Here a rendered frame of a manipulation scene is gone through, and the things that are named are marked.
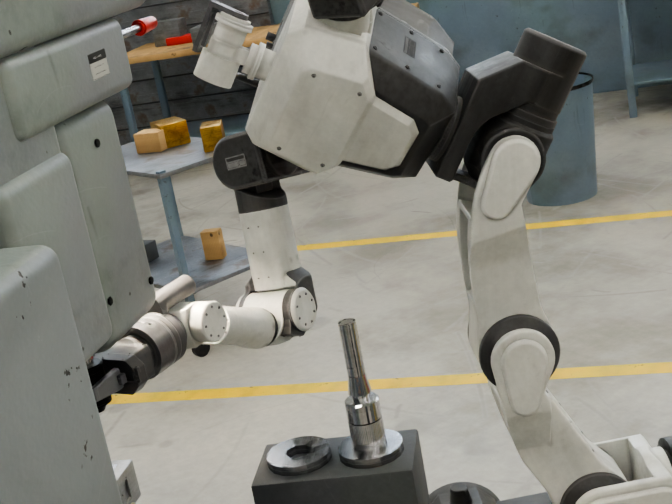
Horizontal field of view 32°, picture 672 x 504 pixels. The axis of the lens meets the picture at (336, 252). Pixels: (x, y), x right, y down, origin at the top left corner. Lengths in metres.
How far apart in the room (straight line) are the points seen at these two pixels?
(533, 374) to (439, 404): 2.26
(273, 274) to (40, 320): 0.95
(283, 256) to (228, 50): 0.39
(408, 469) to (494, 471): 2.28
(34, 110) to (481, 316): 0.94
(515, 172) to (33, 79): 0.86
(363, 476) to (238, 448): 2.74
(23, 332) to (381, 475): 0.59
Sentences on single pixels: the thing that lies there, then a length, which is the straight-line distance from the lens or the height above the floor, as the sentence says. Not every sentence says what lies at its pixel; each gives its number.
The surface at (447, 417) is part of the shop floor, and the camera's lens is 4.23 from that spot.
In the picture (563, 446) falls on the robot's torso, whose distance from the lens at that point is 2.22.
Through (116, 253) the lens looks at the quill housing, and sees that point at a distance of 1.64.
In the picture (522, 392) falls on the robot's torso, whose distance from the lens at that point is 2.10.
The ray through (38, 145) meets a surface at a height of 1.62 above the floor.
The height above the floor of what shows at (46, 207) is 1.55.
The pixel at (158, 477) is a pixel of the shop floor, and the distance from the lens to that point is 4.25.
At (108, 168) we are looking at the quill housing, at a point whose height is 1.54.
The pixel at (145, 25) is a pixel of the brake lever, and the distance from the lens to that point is 1.79.
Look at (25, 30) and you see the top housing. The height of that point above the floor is 1.75.
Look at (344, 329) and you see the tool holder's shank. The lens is 1.55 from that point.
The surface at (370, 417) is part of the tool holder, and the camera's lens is 1.59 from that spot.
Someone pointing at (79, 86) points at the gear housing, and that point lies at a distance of 1.56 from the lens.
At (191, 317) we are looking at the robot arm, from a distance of 1.87.
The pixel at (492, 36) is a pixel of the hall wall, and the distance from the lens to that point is 9.09.
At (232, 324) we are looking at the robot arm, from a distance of 1.97.
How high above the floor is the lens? 1.86
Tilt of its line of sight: 17 degrees down
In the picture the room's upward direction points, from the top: 11 degrees counter-clockwise
